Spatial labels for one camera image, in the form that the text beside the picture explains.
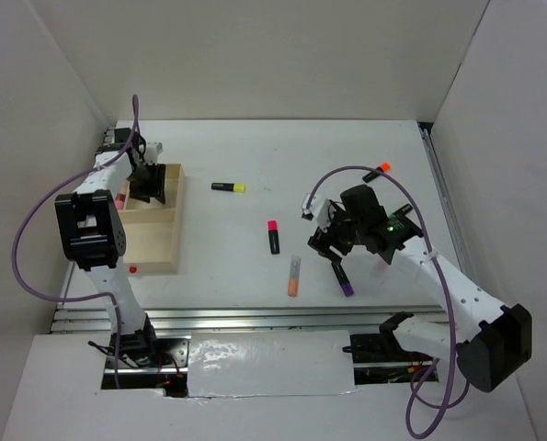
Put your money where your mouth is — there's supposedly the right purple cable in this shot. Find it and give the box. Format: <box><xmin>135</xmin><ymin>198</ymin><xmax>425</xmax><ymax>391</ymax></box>
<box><xmin>309</xmin><ymin>164</ymin><xmax>470</xmax><ymax>437</ymax></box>

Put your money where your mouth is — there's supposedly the green cap black highlighter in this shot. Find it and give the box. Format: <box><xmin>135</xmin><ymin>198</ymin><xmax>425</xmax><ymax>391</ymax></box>
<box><xmin>390</xmin><ymin>204</ymin><xmax>414</xmax><ymax>218</ymax></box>

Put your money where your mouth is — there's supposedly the aluminium table rail frame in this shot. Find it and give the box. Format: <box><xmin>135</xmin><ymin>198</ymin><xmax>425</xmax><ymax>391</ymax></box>
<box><xmin>50</xmin><ymin>121</ymin><xmax>493</xmax><ymax>334</ymax></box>

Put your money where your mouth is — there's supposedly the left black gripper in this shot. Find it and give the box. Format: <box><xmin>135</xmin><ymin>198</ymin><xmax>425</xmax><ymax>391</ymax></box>
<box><xmin>126</xmin><ymin>161</ymin><xmax>166</xmax><ymax>204</ymax></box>

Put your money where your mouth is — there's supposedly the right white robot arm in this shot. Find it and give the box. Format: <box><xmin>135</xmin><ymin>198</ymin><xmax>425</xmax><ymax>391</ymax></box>
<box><xmin>302</xmin><ymin>185</ymin><xmax>532</xmax><ymax>392</ymax></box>

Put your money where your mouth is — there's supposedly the wooden sorting tray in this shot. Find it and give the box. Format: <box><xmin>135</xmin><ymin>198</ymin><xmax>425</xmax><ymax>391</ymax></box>
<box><xmin>119</xmin><ymin>164</ymin><xmax>186</xmax><ymax>277</ymax></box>

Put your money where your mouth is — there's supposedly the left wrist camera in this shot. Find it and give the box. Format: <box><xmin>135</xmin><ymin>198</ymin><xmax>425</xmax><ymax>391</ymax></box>
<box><xmin>144</xmin><ymin>142</ymin><xmax>164</xmax><ymax>165</ymax></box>

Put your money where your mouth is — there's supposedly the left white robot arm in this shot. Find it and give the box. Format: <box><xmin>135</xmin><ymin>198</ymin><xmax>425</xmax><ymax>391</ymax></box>
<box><xmin>54</xmin><ymin>128</ymin><xmax>165</xmax><ymax>367</ymax></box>

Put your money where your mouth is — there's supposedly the purple cable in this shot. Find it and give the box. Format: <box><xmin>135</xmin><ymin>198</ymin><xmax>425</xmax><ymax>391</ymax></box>
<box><xmin>309</xmin><ymin>164</ymin><xmax>470</xmax><ymax>437</ymax></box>
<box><xmin>10</xmin><ymin>94</ymin><xmax>141</xmax><ymax>391</ymax></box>

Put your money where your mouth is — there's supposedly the purple cap black highlighter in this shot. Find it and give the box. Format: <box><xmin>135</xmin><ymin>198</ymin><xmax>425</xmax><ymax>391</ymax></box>
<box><xmin>331</xmin><ymin>262</ymin><xmax>354</xmax><ymax>298</ymax></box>

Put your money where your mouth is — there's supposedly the yellow cap black highlighter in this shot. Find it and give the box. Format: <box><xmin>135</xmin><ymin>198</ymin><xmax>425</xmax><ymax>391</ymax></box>
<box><xmin>211</xmin><ymin>182</ymin><xmax>245</xmax><ymax>193</ymax></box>

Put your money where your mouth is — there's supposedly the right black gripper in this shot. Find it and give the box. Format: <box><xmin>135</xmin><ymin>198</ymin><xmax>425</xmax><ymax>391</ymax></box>
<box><xmin>308</xmin><ymin>200</ymin><xmax>366</xmax><ymax>266</ymax></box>

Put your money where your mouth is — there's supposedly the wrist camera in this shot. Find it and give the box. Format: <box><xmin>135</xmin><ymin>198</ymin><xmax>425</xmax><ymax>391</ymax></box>
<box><xmin>144</xmin><ymin>142</ymin><xmax>164</xmax><ymax>165</ymax></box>
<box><xmin>302</xmin><ymin>193</ymin><xmax>331</xmax><ymax>232</ymax></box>

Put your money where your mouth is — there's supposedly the pink cap black highlighter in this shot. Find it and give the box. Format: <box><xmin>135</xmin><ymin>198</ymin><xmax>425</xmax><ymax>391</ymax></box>
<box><xmin>268</xmin><ymin>220</ymin><xmax>280</xmax><ymax>255</ymax></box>

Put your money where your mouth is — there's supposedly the pastel orange highlighter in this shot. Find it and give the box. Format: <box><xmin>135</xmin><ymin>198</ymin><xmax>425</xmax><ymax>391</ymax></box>
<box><xmin>287</xmin><ymin>255</ymin><xmax>301</xmax><ymax>297</ymax></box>

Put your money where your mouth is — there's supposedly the orange cap black highlighter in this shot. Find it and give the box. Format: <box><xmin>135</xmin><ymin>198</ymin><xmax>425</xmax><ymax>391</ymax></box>
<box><xmin>362</xmin><ymin>163</ymin><xmax>391</xmax><ymax>184</ymax></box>

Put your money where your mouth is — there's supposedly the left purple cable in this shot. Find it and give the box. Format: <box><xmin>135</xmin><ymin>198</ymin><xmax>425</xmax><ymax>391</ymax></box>
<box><xmin>10</xmin><ymin>94</ymin><xmax>141</xmax><ymax>391</ymax></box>

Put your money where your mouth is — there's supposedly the pink glue bottle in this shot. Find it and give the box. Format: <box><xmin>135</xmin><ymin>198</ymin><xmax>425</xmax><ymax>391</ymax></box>
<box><xmin>114</xmin><ymin>182</ymin><xmax>129</xmax><ymax>210</ymax></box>

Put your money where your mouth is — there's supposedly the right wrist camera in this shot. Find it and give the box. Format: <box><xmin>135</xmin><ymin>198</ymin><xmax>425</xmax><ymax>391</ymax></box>
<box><xmin>302</xmin><ymin>193</ymin><xmax>331</xmax><ymax>232</ymax></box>

